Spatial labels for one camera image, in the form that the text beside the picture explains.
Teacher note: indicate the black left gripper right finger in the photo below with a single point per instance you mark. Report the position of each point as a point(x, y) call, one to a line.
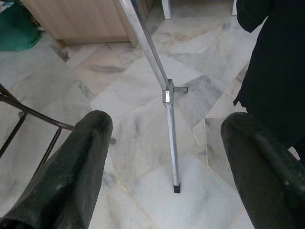
point(267, 188)

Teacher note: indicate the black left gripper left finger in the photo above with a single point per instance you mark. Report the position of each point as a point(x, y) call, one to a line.
point(66, 179)

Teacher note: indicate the red-edged folding table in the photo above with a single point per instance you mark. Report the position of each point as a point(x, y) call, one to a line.
point(48, 119)

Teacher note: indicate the black printed t-shirt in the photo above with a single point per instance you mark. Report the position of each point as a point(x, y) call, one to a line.
point(274, 59)

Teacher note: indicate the green plastic bag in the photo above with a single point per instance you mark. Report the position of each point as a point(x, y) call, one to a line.
point(14, 31)

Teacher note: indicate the silver metal clothes rack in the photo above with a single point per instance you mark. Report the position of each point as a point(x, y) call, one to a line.
point(149, 45)

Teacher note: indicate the light wooden cabinet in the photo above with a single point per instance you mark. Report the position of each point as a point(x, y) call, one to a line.
point(83, 19)

